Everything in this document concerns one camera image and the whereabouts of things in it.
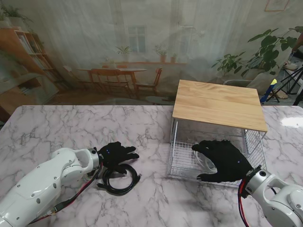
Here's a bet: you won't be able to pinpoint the wire rack with wooden top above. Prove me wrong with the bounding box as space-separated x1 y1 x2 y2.
170 79 268 171

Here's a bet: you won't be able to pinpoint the person in background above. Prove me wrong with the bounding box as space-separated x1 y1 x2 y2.
284 32 303 70

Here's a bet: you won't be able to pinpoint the printed cafe scene backdrop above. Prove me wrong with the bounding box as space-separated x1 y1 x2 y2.
0 0 303 107

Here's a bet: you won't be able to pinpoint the white power strip with cord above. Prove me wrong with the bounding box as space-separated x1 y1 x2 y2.
193 141 217 173

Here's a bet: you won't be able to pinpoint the red black right arm cables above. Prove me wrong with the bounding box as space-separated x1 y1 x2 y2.
238 178 251 227

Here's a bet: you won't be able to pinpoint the black cable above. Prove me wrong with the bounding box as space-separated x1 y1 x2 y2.
96 164 143 196

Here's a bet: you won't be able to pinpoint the red black left arm cables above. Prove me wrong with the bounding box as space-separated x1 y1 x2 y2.
28 163 105 225

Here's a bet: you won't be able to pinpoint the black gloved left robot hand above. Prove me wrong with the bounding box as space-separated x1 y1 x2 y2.
97 141 140 175

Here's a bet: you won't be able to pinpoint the black tripod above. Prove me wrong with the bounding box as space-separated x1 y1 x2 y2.
280 66 303 106

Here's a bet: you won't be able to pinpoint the small blue black stand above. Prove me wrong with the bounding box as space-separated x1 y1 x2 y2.
260 79 281 103

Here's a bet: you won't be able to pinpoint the white wire mesh drawer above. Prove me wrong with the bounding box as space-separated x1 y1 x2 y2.
167 140 267 189

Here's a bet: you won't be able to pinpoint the red black arm cables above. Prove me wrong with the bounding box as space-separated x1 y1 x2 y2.
238 178 251 227
28 163 105 225

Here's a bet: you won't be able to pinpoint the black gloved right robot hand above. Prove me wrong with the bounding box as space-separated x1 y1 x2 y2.
191 139 254 184

